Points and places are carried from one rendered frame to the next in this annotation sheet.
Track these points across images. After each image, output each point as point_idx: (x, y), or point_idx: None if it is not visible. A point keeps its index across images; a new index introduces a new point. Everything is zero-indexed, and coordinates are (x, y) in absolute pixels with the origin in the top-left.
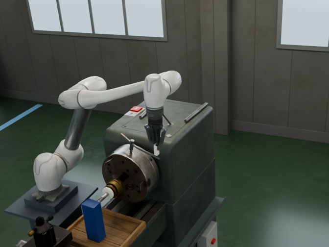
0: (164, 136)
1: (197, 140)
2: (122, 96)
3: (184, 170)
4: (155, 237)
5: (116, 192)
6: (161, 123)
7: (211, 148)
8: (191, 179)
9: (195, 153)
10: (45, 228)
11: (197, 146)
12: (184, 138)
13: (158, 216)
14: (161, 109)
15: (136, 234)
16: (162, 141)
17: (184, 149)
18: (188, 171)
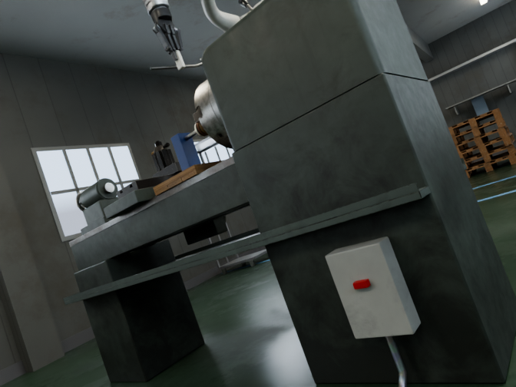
0: (162, 38)
1: (274, 36)
2: (203, 5)
3: (246, 95)
4: (229, 203)
5: (197, 127)
6: (154, 20)
7: (349, 49)
8: (277, 117)
9: (274, 63)
10: (154, 150)
11: (280, 48)
12: (230, 36)
13: (227, 169)
14: (145, 1)
15: (181, 176)
16: (163, 46)
17: (235, 56)
18: (259, 98)
